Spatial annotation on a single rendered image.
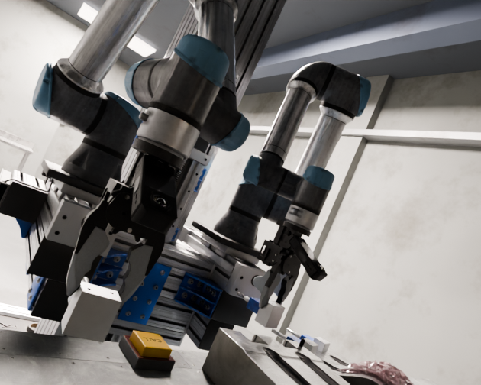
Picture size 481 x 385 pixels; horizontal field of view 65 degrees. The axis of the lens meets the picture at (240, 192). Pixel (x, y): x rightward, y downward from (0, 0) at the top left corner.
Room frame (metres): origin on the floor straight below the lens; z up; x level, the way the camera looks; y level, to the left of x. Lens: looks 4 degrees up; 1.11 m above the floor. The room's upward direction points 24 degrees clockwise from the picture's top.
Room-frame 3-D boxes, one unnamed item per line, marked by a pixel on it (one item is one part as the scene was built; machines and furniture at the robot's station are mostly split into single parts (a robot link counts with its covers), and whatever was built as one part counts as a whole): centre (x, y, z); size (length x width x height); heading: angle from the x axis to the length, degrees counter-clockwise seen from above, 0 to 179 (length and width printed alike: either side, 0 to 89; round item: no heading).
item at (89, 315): (0.52, 0.13, 0.93); 0.13 x 0.05 x 0.05; 27
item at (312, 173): (0.93, -0.16, 1.25); 0.09 x 0.08 x 0.11; 178
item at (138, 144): (0.51, 0.12, 1.09); 0.09 x 0.08 x 0.12; 28
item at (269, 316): (0.95, -0.15, 0.93); 0.13 x 0.05 x 0.05; 46
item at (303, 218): (0.92, -0.16, 1.17); 0.08 x 0.08 x 0.05
